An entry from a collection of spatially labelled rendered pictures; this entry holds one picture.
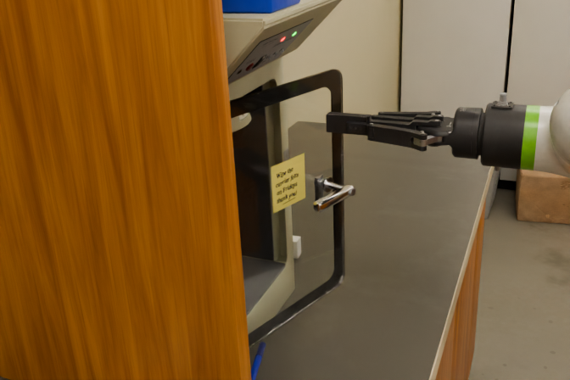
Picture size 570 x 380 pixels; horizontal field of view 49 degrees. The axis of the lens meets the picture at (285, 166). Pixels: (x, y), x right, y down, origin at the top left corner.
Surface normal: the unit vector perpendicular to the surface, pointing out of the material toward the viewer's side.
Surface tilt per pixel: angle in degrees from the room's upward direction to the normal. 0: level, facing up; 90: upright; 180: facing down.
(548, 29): 90
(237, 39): 90
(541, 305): 0
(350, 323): 0
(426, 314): 0
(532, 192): 89
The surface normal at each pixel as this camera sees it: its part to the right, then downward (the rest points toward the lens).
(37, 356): -0.38, 0.35
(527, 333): -0.04, -0.93
